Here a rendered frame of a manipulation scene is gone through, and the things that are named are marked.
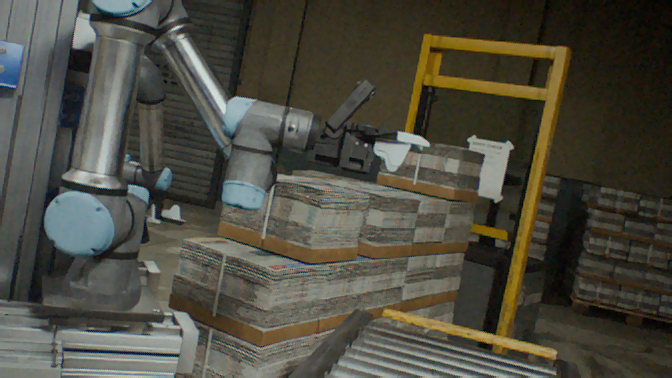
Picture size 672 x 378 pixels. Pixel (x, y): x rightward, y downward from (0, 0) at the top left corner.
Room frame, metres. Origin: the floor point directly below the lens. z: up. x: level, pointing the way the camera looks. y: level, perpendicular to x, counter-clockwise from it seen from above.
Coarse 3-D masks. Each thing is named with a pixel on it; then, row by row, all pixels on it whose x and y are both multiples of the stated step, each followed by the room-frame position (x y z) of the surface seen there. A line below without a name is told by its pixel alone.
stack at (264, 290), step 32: (192, 256) 2.09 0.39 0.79; (224, 256) 2.02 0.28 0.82; (256, 256) 2.06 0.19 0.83; (416, 256) 2.72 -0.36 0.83; (192, 288) 2.07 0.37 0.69; (224, 288) 2.02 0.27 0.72; (256, 288) 1.95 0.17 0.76; (288, 288) 1.98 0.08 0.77; (320, 288) 2.14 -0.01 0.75; (352, 288) 2.32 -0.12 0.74; (384, 288) 2.53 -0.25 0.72; (416, 288) 2.76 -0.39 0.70; (192, 320) 2.07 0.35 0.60; (256, 320) 1.94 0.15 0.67; (288, 320) 2.02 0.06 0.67; (320, 320) 2.18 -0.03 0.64; (384, 320) 2.55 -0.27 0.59; (224, 352) 1.99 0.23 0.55; (256, 352) 1.93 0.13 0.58; (288, 352) 2.05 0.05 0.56
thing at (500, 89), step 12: (432, 84) 3.62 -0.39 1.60; (444, 84) 3.58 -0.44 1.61; (456, 84) 3.55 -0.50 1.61; (468, 84) 3.51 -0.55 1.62; (480, 84) 3.48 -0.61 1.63; (492, 84) 3.45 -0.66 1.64; (504, 84) 3.42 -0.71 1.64; (516, 96) 3.38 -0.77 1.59; (528, 96) 3.35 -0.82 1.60; (540, 96) 3.32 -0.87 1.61
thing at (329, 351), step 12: (360, 312) 1.73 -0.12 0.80; (348, 324) 1.59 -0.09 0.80; (360, 324) 1.61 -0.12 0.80; (336, 336) 1.47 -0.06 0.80; (348, 336) 1.49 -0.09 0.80; (324, 348) 1.37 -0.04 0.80; (336, 348) 1.38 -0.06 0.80; (312, 360) 1.28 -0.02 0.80; (324, 360) 1.29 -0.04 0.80; (336, 360) 1.32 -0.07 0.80; (300, 372) 1.20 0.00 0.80; (312, 372) 1.21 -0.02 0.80; (324, 372) 1.22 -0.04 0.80
